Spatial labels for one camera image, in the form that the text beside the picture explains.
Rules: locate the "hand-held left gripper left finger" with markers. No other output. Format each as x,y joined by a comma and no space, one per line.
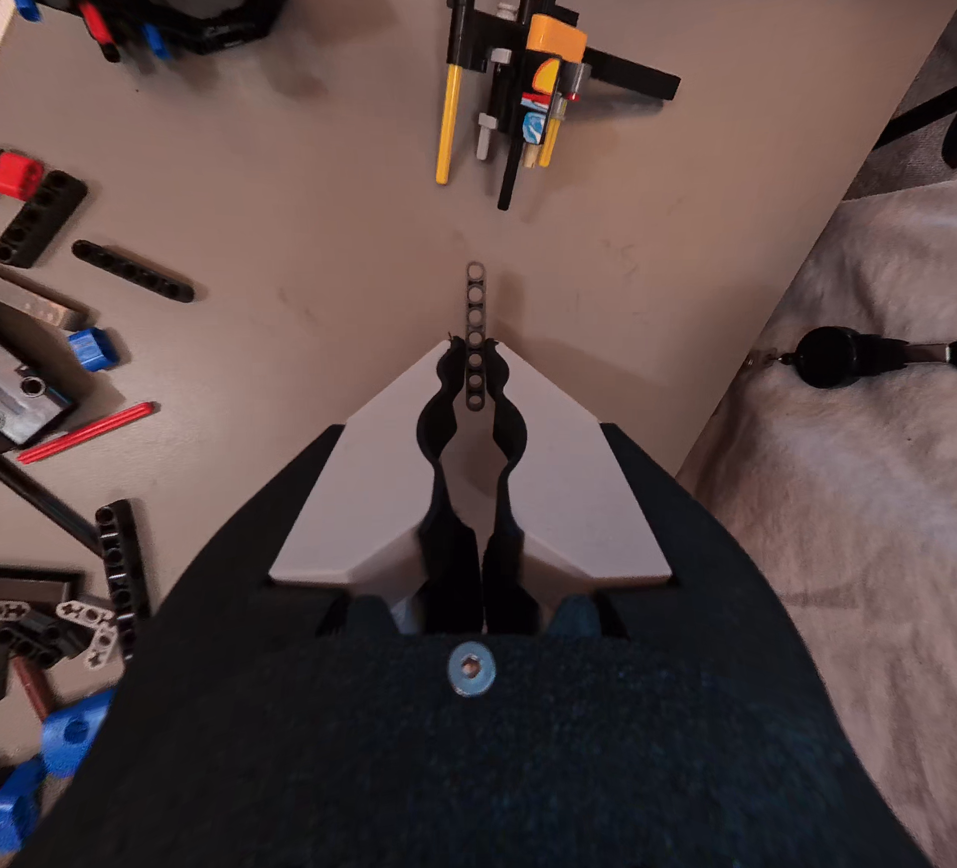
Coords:
359,487

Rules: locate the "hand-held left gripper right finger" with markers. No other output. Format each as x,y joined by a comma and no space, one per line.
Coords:
583,487

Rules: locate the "thin grey lego beam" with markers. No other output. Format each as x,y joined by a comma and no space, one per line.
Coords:
475,315

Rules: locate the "long black lego beam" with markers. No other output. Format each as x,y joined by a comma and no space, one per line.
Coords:
122,576

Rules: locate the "red lego axle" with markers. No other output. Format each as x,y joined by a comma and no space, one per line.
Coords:
86,432

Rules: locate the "small blue lego connector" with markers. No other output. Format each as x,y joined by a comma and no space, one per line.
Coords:
93,348

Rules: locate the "light grey lego liftarm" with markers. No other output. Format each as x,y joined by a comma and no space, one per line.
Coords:
93,625

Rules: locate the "thin black lego beam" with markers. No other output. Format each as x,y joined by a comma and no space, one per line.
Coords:
134,272

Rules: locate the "long black lego axle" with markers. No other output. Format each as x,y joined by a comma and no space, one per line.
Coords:
45,502

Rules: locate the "black and grey lego panel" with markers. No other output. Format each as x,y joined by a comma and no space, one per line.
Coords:
26,401

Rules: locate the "black lego angle connector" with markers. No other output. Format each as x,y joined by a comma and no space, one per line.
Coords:
34,640

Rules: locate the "thick grey lego beam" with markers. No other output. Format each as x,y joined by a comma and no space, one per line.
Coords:
37,304

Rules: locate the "large blue lego connector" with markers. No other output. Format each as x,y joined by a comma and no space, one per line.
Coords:
71,732
19,804

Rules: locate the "brown lego axle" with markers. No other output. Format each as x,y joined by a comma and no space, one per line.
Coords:
34,688

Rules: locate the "thick black lego beam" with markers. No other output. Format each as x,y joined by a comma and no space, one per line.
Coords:
41,218

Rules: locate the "orange and black lego subassembly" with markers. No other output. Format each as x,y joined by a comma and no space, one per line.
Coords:
549,53

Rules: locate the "red lego connector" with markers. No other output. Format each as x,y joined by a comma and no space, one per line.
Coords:
19,174

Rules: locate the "white fuzzy blanket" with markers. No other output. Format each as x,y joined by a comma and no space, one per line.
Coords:
845,524

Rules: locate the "black badge reel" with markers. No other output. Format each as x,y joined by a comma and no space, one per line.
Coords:
830,357

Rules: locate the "black table leg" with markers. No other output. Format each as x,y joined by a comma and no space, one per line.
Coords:
916,117

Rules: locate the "black lego frame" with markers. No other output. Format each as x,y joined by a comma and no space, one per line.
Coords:
41,582

